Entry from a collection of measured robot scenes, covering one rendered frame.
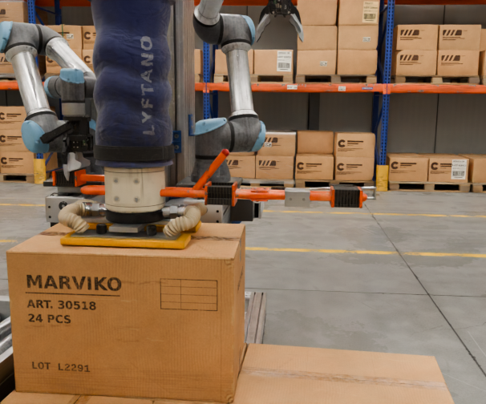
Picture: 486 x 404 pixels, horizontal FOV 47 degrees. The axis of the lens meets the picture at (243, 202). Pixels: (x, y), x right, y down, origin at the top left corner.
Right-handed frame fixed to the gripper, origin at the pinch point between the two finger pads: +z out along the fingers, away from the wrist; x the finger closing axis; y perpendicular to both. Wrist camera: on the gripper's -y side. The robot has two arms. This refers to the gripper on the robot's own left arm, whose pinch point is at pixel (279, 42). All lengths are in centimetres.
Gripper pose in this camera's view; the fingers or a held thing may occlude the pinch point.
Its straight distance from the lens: 188.2
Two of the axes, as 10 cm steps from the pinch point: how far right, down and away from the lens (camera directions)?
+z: -0.1, 9.8, 1.8
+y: -0.9, 1.8, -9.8
